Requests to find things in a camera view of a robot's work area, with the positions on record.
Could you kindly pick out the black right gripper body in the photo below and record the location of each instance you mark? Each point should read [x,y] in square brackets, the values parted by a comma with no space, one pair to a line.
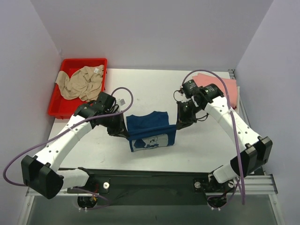
[183,117]

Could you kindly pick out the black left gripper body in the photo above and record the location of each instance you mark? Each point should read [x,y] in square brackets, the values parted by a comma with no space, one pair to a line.
[117,126]

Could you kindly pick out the blue t-shirt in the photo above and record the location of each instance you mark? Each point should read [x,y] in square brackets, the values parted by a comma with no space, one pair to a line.
[150,131]

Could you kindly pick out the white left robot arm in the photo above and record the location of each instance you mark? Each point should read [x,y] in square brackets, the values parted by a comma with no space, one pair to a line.
[41,172]

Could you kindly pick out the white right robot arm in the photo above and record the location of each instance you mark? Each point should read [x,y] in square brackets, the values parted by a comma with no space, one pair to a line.
[254,149]

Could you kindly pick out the beige t-shirt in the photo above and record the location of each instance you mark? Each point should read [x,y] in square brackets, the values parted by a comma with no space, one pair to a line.
[85,83]

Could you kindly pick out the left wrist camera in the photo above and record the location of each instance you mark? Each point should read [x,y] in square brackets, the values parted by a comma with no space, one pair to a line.
[107,103]

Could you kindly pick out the aluminium frame rail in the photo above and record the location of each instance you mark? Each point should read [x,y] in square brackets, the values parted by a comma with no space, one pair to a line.
[42,172]

